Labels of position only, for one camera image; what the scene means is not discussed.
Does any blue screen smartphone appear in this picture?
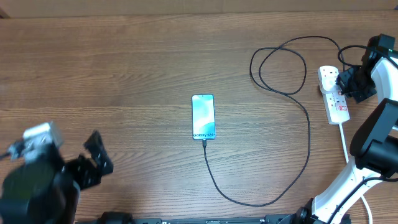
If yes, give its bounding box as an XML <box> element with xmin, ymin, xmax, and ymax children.
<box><xmin>192</xmin><ymin>95</ymin><xmax>216</xmax><ymax>140</ymax></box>

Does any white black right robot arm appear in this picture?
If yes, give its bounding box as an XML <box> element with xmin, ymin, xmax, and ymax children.
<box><xmin>277</xmin><ymin>34</ymin><xmax>397</xmax><ymax>223</ymax></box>

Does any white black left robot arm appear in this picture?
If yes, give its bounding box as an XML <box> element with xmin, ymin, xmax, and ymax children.
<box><xmin>1</xmin><ymin>131</ymin><xmax>113</xmax><ymax>223</ymax></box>

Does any white charger adapter plug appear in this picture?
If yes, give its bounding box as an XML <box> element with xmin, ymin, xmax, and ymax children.
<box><xmin>320</xmin><ymin>77</ymin><xmax>341</xmax><ymax>94</ymax></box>

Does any black charger cable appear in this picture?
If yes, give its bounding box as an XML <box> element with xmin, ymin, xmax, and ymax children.
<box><xmin>201</xmin><ymin>35</ymin><xmax>346</xmax><ymax>208</ymax></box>

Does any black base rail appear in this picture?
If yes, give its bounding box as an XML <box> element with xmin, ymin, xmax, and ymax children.
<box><xmin>74</xmin><ymin>211</ymin><xmax>352</xmax><ymax>224</ymax></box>

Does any white power strip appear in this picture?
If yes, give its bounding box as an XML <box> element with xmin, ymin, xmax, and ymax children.
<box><xmin>318</xmin><ymin>65</ymin><xmax>350</xmax><ymax>124</ymax></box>

